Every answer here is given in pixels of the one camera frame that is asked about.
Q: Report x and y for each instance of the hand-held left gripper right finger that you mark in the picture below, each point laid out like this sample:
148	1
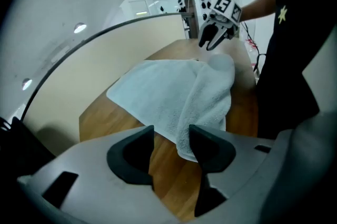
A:
213	151

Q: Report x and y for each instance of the person's right forearm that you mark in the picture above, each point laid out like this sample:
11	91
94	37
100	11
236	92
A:
259	5

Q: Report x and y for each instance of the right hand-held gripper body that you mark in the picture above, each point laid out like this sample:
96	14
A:
226	10

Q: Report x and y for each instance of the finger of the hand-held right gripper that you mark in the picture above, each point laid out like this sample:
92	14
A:
217	37
206	33

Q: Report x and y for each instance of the person's black shirt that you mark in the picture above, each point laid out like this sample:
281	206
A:
287	59

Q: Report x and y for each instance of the round ceiling light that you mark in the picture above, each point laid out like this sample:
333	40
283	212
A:
27	83
79	28

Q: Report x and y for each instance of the beige desk partition panel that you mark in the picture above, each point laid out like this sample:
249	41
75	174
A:
92	67

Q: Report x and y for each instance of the white towel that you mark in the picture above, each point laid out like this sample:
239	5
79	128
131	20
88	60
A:
168	91

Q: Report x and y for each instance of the glass wall with black stickers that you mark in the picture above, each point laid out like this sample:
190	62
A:
168	4

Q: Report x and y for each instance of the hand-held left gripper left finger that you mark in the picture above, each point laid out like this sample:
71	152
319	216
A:
123	159

